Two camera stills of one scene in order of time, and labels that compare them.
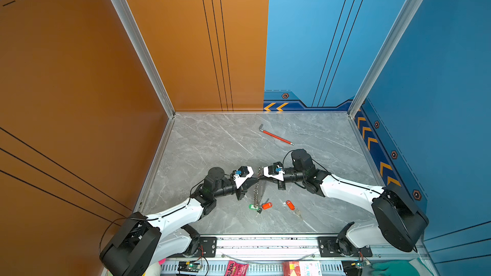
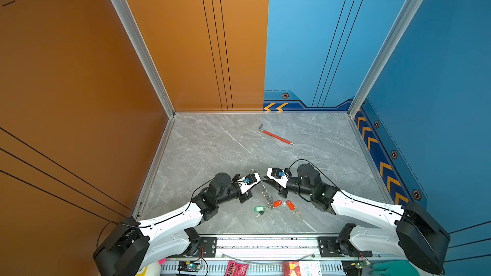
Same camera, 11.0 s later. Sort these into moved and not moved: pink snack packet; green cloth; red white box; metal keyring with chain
Moved: metal keyring with chain
Not moved: red white box; pink snack packet; green cloth
